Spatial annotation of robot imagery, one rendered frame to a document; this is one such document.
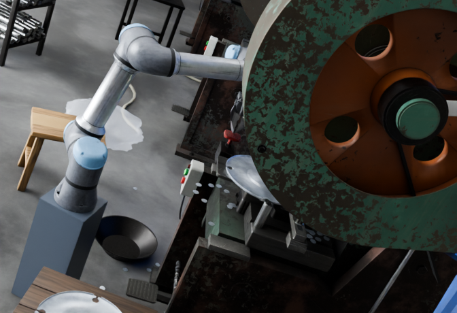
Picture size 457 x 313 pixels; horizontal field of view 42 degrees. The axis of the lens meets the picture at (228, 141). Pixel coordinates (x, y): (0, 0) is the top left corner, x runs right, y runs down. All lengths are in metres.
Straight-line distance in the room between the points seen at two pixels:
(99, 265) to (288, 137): 1.40
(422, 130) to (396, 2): 0.31
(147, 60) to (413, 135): 0.89
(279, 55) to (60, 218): 1.08
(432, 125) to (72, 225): 1.25
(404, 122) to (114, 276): 1.58
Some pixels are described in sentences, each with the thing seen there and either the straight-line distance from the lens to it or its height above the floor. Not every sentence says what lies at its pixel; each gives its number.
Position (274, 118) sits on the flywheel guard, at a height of 1.19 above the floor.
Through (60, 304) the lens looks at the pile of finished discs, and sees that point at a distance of 1.94.
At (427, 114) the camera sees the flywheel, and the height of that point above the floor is 1.35.
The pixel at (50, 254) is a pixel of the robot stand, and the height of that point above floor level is 0.26.
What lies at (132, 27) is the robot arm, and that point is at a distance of 2.07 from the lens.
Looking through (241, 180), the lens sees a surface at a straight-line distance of 2.00.
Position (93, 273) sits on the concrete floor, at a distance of 2.61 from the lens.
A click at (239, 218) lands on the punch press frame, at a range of 2.07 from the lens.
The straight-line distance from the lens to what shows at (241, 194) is 2.09.
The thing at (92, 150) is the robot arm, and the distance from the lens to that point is 2.06.
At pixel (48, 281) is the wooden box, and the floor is 0.35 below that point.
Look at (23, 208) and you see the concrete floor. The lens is 2.85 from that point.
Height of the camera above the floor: 1.69
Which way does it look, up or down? 24 degrees down
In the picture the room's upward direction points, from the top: 24 degrees clockwise
